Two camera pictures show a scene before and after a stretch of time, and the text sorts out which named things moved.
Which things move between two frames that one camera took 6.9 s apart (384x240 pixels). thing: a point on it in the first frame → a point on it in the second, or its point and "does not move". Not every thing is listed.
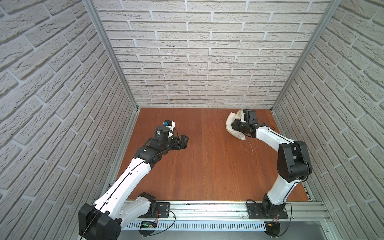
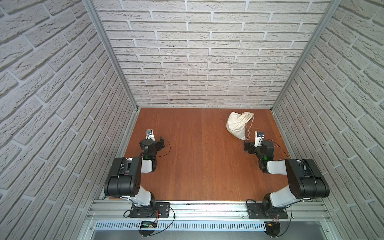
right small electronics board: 272,228 does not move
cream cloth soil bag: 231,117 does not move
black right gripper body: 237,125 → 249,149
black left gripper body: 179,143 → 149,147
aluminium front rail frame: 235,211 does not move
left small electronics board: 147,224 does not move
